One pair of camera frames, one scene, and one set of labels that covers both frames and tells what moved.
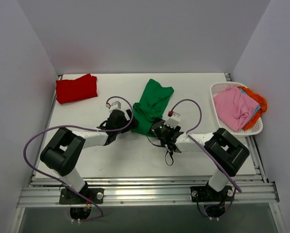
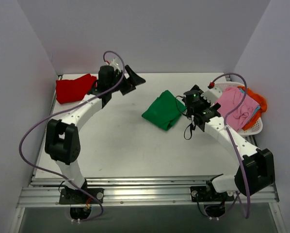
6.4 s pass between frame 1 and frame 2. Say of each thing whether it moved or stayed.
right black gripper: moved
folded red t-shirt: stayed
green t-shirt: moved
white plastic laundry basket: stayed
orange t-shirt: stayed
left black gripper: moved
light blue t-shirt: stayed
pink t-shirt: stayed
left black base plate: stayed
